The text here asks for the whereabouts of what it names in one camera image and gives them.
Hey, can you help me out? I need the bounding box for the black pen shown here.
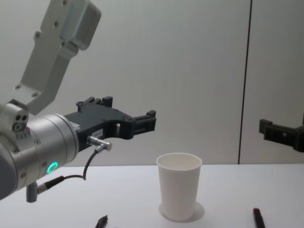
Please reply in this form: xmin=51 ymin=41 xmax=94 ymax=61
xmin=95 ymin=214 xmax=110 ymax=228

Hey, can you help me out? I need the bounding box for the white paper cup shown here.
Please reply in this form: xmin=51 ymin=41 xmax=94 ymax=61
xmin=156 ymin=152 xmax=203 ymax=221

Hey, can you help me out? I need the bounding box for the thin dark gripper cable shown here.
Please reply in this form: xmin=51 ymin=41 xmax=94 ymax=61
xmin=37 ymin=135 xmax=113 ymax=192

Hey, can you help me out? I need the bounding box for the dark pen with red cap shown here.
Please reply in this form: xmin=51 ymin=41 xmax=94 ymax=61
xmin=252 ymin=208 xmax=268 ymax=228

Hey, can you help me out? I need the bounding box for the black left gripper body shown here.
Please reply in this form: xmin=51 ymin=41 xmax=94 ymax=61
xmin=63 ymin=99 xmax=135 ymax=153

